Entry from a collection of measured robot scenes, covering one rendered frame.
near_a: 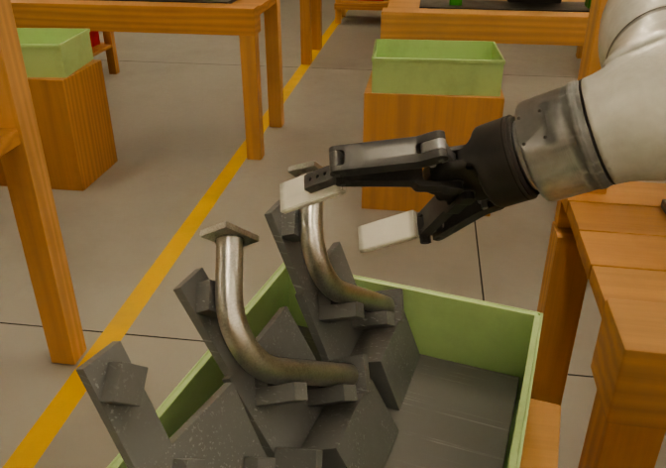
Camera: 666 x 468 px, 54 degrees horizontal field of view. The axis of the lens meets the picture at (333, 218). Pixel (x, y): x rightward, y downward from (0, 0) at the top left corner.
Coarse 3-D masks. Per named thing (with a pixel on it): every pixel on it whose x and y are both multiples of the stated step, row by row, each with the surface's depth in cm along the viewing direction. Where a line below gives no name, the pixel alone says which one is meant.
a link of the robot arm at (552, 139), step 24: (552, 96) 51; (576, 96) 50; (528, 120) 52; (552, 120) 50; (576, 120) 49; (528, 144) 51; (552, 144) 50; (576, 144) 49; (528, 168) 51; (552, 168) 51; (576, 168) 50; (600, 168) 50; (552, 192) 52; (576, 192) 52
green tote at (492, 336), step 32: (288, 288) 109; (384, 288) 102; (416, 288) 101; (256, 320) 98; (416, 320) 102; (448, 320) 100; (480, 320) 98; (512, 320) 96; (448, 352) 103; (480, 352) 101; (512, 352) 98; (192, 384) 83; (160, 416) 77; (512, 416) 99; (512, 448) 72
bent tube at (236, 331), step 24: (216, 240) 73; (240, 240) 72; (216, 264) 71; (240, 264) 71; (216, 288) 70; (240, 288) 70; (216, 312) 70; (240, 312) 69; (240, 336) 69; (240, 360) 69; (264, 360) 70; (288, 360) 74; (312, 384) 78; (336, 384) 82
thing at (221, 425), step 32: (96, 384) 57; (128, 384) 57; (224, 384) 71; (128, 416) 59; (192, 416) 66; (224, 416) 69; (128, 448) 59; (160, 448) 62; (192, 448) 65; (224, 448) 68; (256, 448) 72
